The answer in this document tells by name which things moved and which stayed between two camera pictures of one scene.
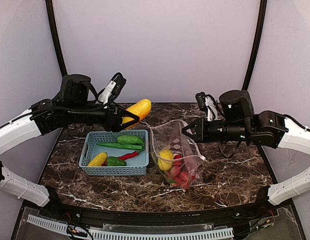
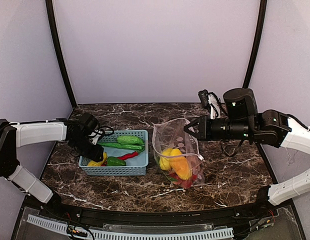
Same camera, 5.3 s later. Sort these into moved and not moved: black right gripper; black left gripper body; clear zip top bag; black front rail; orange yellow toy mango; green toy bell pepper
Moved: black left gripper body; orange yellow toy mango
Not moved: green toy bell pepper; black front rail; clear zip top bag; black right gripper
